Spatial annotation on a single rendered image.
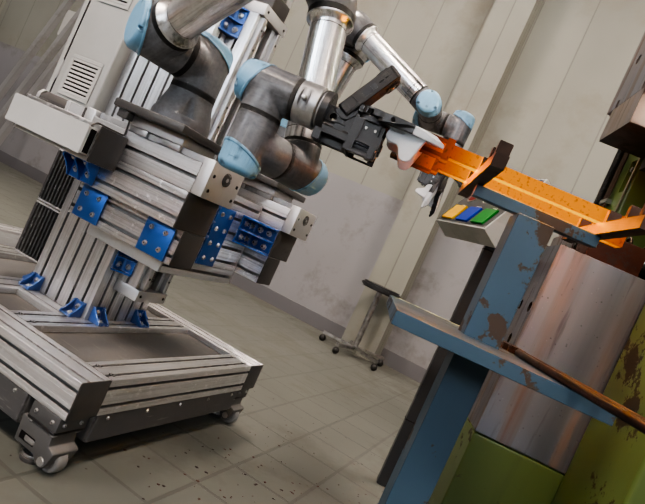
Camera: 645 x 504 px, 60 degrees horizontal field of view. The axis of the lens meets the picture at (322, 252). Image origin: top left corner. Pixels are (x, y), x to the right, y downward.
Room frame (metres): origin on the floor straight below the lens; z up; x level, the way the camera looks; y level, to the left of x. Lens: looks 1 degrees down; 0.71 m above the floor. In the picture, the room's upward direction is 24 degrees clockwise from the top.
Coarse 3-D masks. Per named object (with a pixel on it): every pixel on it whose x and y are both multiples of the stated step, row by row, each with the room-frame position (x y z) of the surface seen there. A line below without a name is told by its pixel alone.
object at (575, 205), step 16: (448, 144) 0.90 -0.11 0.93; (448, 160) 0.93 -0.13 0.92; (464, 160) 0.91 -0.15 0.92; (480, 160) 0.91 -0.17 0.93; (496, 176) 0.90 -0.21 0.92; (512, 176) 0.90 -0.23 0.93; (528, 176) 0.90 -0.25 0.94; (528, 192) 0.90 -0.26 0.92; (544, 192) 0.89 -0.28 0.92; (560, 192) 0.89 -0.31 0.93; (560, 208) 0.91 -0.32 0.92; (576, 208) 0.89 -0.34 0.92; (592, 208) 0.88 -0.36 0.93
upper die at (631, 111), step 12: (636, 96) 1.38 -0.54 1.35; (624, 108) 1.43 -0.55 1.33; (636, 108) 1.34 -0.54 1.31; (612, 120) 1.49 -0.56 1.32; (624, 120) 1.39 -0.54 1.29; (636, 120) 1.34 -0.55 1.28; (612, 132) 1.44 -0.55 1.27; (624, 132) 1.41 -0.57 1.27; (636, 132) 1.38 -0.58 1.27; (612, 144) 1.52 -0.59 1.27; (624, 144) 1.48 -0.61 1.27; (636, 144) 1.45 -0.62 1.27; (636, 156) 1.52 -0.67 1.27
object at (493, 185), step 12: (396, 156) 1.04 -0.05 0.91; (420, 156) 1.04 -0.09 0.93; (420, 168) 1.04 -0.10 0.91; (432, 168) 1.02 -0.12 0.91; (444, 168) 1.03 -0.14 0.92; (456, 168) 1.03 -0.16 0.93; (492, 180) 1.02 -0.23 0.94; (504, 192) 1.02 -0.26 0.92; (516, 192) 1.01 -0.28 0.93; (528, 204) 1.01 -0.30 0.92; (540, 204) 1.01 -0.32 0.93; (564, 216) 1.00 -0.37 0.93; (576, 216) 1.00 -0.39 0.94; (600, 240) 1.01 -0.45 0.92; (612, 240) 0.99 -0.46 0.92; (624, 240) 0.99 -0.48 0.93
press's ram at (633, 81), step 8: (640, 48) 1.55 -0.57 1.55; (640, 56) 1.52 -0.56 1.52; (632, 64) 1.55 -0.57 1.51; (640, 64) 1.47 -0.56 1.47; (632, 72) 1.52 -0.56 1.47; (640, 72) 1.44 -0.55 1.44; (624, 80) 1.56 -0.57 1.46; (632, 80) 1.48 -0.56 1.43; (640, 80) 1.41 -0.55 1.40; (624, 88) 1.52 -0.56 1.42; (632, 88) 1.45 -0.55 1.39; (640, 88) 1.38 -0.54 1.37; (616, 96) 1.57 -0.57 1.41; (624, 96) 1.49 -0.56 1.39; (616, 104) 1.53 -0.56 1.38; (608, 112) 1.58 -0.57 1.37
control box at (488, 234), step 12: (540, 180) 1.86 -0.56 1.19; (456, 204) 2.13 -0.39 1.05; (468, 204) 2.05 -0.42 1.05; (480, 204) 1.99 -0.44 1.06; (456, 216) 2.02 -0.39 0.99; (504, 216) 1.81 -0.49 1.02; (444, 228) 2.10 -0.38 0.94; (456, 228) 2.00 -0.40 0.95; (468, 228) 1.90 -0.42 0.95; (480, 228) 1.82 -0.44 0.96; (492, 228) 1.81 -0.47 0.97; (504, 228) 1.82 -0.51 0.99; (468, 240) 1.97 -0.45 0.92; (480, 240) 1.88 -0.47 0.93; (492, 240) 1.81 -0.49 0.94
